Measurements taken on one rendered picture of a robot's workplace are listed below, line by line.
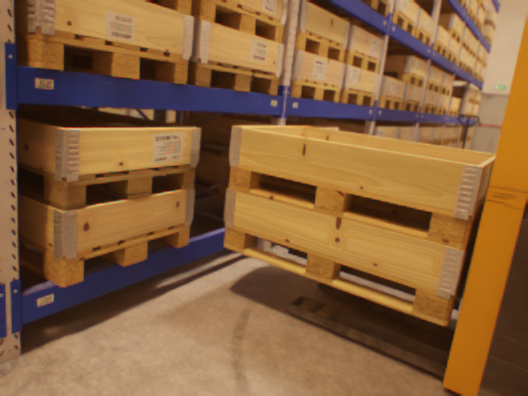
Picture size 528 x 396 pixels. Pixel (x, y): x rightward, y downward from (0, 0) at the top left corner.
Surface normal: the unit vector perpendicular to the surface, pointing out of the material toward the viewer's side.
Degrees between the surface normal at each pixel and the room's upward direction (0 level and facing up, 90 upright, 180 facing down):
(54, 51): 90
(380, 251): 90
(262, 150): 90
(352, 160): 90
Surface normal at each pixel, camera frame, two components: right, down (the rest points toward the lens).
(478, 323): -0.56, 0.12
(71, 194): 0.83, 0.21
